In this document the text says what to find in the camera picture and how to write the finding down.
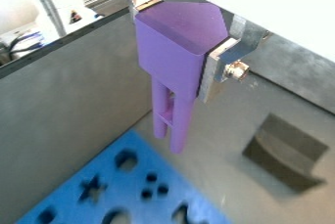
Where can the grey metal pole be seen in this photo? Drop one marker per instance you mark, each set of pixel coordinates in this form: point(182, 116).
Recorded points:
point(49, 6)

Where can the blue shape sorting board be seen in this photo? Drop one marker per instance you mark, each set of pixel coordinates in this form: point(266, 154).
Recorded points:
point(129, 182)

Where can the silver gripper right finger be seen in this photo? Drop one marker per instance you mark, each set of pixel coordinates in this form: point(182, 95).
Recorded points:
point(224, 60)

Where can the purple three prong peg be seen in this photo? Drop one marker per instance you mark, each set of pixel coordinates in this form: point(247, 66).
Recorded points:
point(177, 32)

